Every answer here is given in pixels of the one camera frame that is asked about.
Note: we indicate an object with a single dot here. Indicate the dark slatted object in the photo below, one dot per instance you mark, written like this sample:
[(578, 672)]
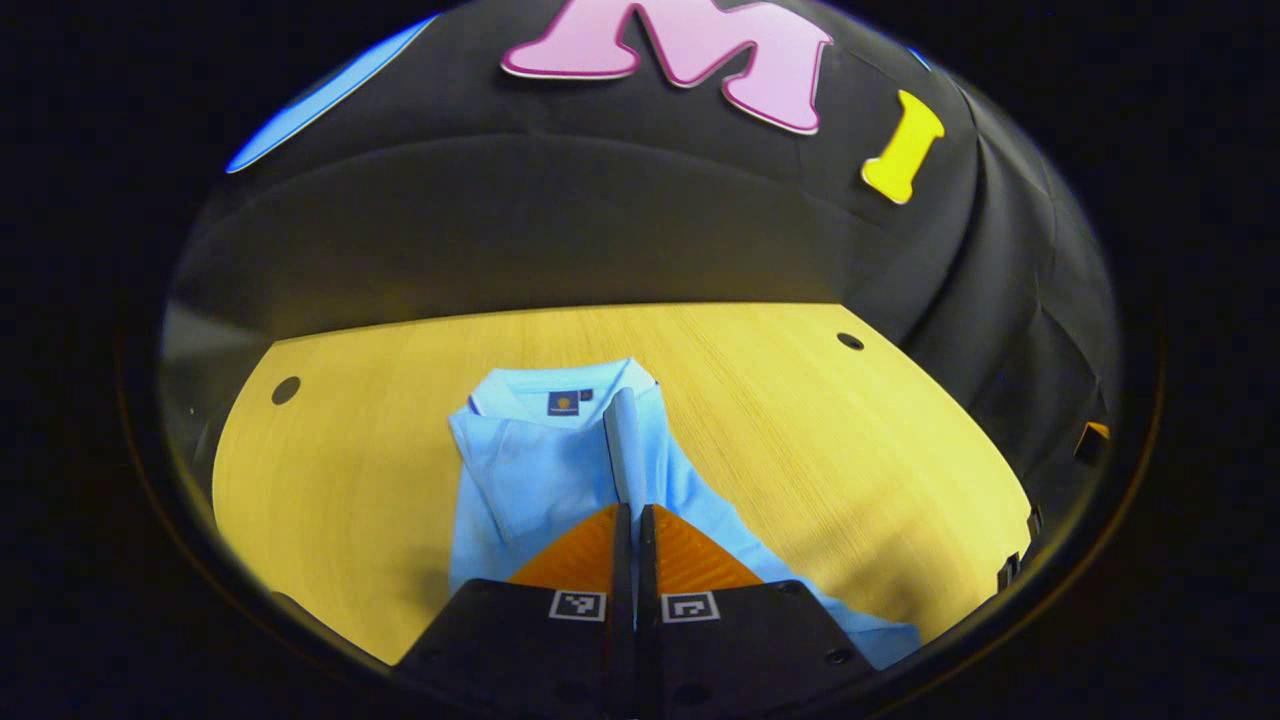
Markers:
[(1010, 572)]

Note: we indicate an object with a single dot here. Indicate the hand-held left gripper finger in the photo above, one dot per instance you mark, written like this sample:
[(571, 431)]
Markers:
[(623, 560), (647, 560)]

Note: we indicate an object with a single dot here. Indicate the light blue T-shirt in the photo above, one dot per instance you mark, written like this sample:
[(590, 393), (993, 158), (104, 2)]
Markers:
[(530, 470)]

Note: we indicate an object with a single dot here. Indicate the black backdrop cloth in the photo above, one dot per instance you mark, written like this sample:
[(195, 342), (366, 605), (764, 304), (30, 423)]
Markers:
[(600, 200)]

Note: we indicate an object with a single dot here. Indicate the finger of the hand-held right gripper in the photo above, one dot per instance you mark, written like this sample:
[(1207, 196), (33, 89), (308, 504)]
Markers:
[(1092, 440)]

